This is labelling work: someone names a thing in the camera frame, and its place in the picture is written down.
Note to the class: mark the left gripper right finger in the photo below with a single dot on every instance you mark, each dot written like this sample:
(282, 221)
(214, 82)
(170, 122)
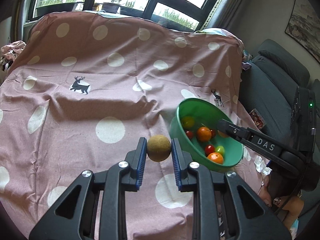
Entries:
(223, 202)

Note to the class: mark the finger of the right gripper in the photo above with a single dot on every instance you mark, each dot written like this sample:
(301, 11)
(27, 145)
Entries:
(237, 133)

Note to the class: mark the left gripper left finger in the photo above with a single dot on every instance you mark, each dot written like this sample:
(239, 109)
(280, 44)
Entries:
(74, 213)

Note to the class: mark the green oval fruit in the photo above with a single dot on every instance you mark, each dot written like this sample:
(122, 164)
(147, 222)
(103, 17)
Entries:
(220, 149)

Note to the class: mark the small orange mandarin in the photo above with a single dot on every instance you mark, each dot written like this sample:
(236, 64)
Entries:
(203, 134)

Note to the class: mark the green plastic bowl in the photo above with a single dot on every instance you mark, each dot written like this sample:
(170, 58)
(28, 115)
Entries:
(195, 126)

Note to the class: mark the yellow green small fruit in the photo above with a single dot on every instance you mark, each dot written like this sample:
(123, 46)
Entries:
(187, 122)

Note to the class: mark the tan round longan fruit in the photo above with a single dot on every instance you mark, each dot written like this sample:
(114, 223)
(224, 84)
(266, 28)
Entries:
(158, 148)

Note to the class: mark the large orange mandarin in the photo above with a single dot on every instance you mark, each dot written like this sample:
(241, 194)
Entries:
(216, 158)

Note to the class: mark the red cherry tomato with stem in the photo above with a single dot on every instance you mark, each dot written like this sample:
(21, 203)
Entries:
(209, 149)

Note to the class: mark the grey sofa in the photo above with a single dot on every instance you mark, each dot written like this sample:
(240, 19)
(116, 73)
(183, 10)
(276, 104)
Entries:
(269, 87)

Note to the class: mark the pink polka dot tablecloth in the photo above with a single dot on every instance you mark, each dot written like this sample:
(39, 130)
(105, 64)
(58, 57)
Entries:
(86, 88)

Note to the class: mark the pink crumpled cloth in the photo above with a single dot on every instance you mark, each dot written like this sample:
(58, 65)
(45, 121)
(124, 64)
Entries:
(11, 51)

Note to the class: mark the black planter box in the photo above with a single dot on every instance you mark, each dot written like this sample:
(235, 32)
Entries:
(43, 10)

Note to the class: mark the framed wall painting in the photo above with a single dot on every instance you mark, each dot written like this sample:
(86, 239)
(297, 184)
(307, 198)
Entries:
(303, 27)

